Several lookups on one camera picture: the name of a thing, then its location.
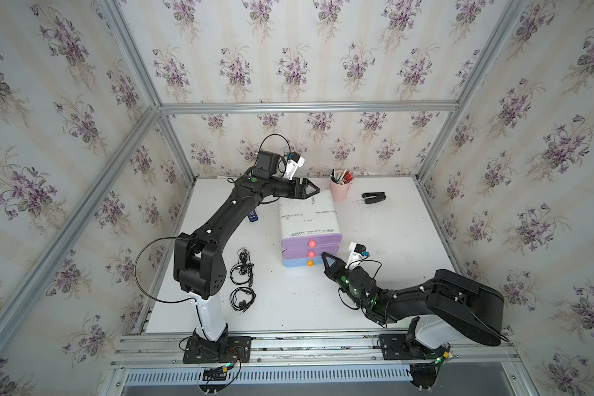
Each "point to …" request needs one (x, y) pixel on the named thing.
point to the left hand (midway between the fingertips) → (312, 191)
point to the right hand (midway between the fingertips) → (322, 256)
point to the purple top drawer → (311, 241)
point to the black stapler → (374, 197)
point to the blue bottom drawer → (304, 261)
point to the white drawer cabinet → (317, 214)
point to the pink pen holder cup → (340, 192)
